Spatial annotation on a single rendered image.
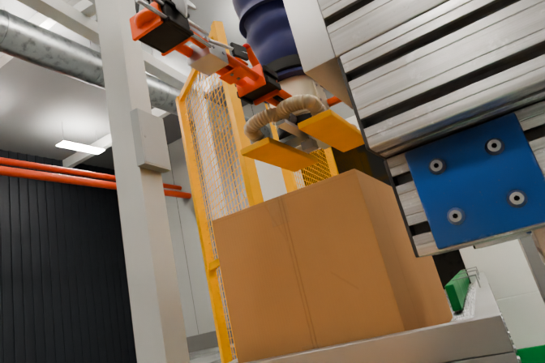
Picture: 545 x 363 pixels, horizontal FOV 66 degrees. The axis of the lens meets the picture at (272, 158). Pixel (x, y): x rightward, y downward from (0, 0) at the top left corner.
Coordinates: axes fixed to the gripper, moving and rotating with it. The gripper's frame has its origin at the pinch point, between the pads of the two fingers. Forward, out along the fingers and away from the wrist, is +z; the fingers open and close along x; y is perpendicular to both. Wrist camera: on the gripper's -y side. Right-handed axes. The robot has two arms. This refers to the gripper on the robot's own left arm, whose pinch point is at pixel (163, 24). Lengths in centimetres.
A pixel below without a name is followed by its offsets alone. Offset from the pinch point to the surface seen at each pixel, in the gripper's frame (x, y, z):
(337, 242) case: -9, 33, 46
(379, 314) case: -13, 33, 61
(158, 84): 427, 492, -377
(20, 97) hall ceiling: 773, 436, -499
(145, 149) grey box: 94, 88, -29
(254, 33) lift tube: 5, 50, -26
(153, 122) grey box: 95, 97, -46
